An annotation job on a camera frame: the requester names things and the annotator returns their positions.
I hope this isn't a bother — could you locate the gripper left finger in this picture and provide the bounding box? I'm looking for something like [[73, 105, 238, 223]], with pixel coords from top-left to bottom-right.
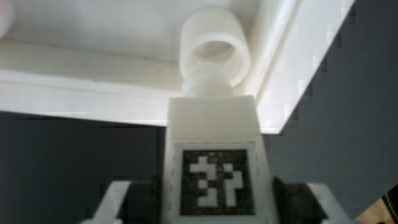
[[82, 176, 160, 224]]

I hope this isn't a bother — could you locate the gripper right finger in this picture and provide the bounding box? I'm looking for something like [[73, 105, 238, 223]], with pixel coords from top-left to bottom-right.
[[272, 178, 359, 224]]

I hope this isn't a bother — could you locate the white table leg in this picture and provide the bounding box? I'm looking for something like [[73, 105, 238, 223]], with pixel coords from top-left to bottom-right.
[[162, 64, 279, 224]]

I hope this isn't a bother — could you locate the white square tabletop tray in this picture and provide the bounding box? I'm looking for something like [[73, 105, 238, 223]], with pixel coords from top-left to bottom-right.
[[0, 0, 355, 134]]

